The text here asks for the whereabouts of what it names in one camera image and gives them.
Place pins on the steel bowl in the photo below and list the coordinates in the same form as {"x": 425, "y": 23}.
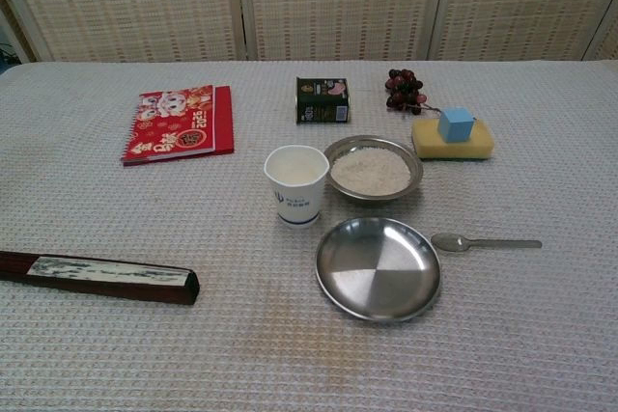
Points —
{"x": 416, "y": 168}

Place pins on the white paper cup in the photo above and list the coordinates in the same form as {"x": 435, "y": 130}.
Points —
{"x": 295, "y": 200}

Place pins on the light blue cube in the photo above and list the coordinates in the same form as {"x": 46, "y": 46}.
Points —
{"x": 454, "y": 126}

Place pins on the dark luncheon meat can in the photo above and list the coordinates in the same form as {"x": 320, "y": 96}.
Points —
{"x": 321, "y": 103}

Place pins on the purple grape bunch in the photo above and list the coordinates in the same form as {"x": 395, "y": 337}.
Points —
{"x": 403, "y": 91}

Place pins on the white woven tablecloth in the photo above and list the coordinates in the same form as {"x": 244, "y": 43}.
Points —
{"x": 145, "y": 214}

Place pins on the red spiral calendar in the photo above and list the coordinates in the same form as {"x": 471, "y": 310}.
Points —
{"x": 174, "y": 127}

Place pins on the folded dark wooden fan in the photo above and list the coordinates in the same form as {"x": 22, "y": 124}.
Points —
{"x": 106, "y": 277}

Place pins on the bamboo folding screen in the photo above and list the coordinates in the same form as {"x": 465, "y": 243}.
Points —
{"x": 338, "y": 2}

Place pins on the yellow sponge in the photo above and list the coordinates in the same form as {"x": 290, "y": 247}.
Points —
{"x": 427, "y": 144}

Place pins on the metal spoon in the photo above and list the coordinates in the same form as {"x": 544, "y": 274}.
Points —
{"x": 446, "y": 241}

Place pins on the steel plate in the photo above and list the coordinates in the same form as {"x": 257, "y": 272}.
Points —
{"x": 376, "y": 272}

